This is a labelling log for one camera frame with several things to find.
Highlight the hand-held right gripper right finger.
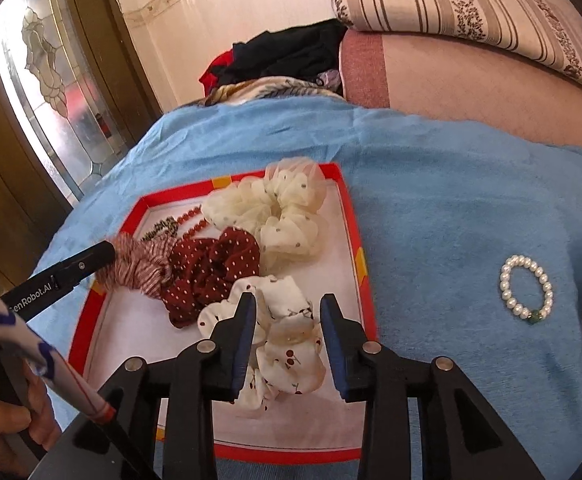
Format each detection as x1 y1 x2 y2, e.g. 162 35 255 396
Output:
319 293 546 480

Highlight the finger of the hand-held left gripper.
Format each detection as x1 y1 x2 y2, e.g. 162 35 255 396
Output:
0 240 118 322

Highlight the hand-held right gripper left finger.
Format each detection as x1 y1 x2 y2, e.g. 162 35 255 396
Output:
36 291 258 480

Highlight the white cherry print scrunchie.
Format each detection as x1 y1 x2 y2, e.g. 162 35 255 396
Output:
197 275 328 420

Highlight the red striped scrunchie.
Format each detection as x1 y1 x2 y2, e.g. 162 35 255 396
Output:
95 232 176 297

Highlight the red cardboard box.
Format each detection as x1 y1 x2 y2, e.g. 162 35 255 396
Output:
68 162 379 463

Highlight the red white-dotted scrunchie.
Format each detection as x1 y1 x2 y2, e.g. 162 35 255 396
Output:
158 226 262 330

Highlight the beaded hair tie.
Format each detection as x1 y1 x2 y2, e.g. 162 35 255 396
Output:
141 215 179 242

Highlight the cream dotted sheer scrunchie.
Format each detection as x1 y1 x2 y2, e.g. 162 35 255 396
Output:
202 157 328 271

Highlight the light blue blanket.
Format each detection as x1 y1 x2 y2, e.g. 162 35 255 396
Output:
31 96 582 480

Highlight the wooden glass door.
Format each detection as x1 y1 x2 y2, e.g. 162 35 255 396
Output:
0 0 164 281

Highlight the patterned beige cloth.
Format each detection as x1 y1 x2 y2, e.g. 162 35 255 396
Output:
203 76 344 107

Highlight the pink sofa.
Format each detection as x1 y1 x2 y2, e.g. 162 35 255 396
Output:
340 29 582 153

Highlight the dark clothes pile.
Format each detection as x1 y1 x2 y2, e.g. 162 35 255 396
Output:
200 19 348 96

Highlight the striped floral sofa cushion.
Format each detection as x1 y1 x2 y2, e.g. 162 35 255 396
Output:
330 0 582 97

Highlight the white pearl bracelet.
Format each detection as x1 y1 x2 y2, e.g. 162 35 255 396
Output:
500 255 554 325

